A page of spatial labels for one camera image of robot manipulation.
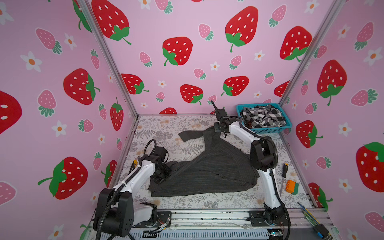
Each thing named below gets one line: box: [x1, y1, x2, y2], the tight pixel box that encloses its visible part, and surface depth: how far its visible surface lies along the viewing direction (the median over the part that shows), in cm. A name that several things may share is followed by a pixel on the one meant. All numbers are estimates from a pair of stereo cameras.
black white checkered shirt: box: [239, 104, 287, 129], surface depth 109 cm
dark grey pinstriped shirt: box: [148, 127, 260, 198], surface depth 90 cm
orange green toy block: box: [285, 180, 299, 196], surface depth 84 cm
